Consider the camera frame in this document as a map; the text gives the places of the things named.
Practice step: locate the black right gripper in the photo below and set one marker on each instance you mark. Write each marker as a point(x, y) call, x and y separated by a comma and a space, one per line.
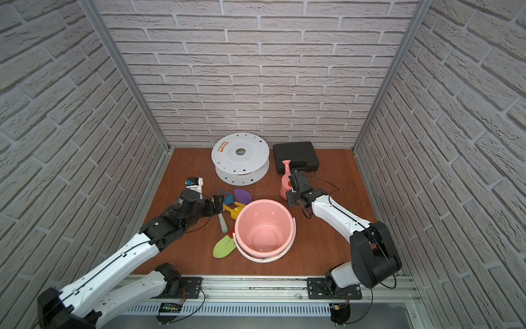
point(290, 200)

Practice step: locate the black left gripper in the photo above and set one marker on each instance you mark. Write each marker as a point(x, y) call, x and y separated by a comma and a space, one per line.
point(214, 205)

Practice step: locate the pink watering can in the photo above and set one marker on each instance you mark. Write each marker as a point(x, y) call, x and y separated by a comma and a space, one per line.
point(285, 181)

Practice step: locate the grey-blue toy trowel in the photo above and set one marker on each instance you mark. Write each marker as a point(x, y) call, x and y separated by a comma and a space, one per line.
point(222, 222)

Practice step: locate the yellow toy shovel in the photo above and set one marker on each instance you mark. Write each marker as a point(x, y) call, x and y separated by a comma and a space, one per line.
point(234, 212)

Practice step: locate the green toy spade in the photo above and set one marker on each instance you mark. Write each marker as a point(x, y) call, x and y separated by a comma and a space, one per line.
point(224, 247)

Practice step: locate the pink plastic bucket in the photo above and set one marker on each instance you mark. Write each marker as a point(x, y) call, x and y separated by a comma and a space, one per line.
point(264, 231)

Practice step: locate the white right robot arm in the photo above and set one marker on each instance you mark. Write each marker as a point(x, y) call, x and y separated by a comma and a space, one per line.
point(374, 256)

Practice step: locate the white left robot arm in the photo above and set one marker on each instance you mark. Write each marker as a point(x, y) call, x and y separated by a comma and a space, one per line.
point(94, 299)

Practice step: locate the black tool case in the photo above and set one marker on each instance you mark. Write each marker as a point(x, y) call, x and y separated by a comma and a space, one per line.
point(302, 156)

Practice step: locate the blue toy rake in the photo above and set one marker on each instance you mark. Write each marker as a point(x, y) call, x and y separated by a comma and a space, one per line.
point(228, 198)

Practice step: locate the purple toy trowel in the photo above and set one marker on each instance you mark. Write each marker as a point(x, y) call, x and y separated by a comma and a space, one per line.
point(242, 196)

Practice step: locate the white cable spool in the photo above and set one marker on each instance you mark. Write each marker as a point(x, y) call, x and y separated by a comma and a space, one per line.
point(241, 159)

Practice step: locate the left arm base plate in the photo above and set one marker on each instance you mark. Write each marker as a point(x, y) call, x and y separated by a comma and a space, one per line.
point(190, 285)

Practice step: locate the aluminium mounting rail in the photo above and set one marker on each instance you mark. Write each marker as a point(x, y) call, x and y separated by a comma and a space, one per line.
point(253, 296)

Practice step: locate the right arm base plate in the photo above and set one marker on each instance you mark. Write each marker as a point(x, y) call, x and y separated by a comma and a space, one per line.
point(322, 288)

